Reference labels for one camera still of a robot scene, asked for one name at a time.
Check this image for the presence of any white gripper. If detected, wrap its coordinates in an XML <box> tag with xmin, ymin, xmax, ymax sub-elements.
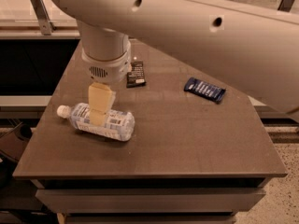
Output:
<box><xmin>81</xmin><ymin>42</ymin><xmax>131</xmax><ymax>126</ymax></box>

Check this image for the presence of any metal railing bracket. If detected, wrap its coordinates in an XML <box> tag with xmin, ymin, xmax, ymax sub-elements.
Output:
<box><xmin>30</xmin><ymin>0</ymin><xmax>53</xmax><ymax>35</ymax></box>
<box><xmin>278</xmin><ymin>0</ymin><xmax>295</xmax><ymax>12</ymax></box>

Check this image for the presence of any dark object at left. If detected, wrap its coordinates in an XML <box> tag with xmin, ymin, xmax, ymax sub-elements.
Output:
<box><xmin>0</xmin><ymin>123</ymin><xmax>33</xmax><ymax>162</ymax></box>

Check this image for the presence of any left metal railing bracket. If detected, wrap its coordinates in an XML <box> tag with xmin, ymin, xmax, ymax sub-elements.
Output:
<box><xmin>30</xmin><ymin>0</ymin><xmax>53</xmax><ymax>35</ymax></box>

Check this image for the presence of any right metal railing bracket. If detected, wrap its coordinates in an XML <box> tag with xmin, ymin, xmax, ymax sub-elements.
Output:
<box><xmin>278</xmin><ymin>0</ymin><xmax>295</xmax><ymax>12</ymax></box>

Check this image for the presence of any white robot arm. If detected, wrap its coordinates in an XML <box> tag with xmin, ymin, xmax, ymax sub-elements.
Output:
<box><xmin>51</xmin><ymin>0</ymin><xmax>299</xmax><ymax>121</ymax></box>

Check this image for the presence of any clear blue-labelled plastic bottle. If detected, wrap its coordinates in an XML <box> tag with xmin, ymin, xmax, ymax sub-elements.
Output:
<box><xmin>57</xmin><ymin>103</ymin><xmax>135</xmax><ymax>142</ymax></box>

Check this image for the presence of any grey drawer cabinet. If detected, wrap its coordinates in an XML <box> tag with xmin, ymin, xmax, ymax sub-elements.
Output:
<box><xmin>36</xmin><ymin>188</ymin><xmax>265</xmax><ymax>224</ymax></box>

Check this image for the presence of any black snack bar wrapper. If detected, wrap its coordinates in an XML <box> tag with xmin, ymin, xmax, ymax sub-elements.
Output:
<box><xmin>126</xmin><ymin>61</ymin><xmax>146</xmax><ymax>88</ymax></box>

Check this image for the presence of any blue snack bar wrapper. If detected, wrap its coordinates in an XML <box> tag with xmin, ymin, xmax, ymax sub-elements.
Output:
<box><xmin>184</xmin><ymin>77</ymin><xmax>226</xmax><ymax>104</ymax></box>

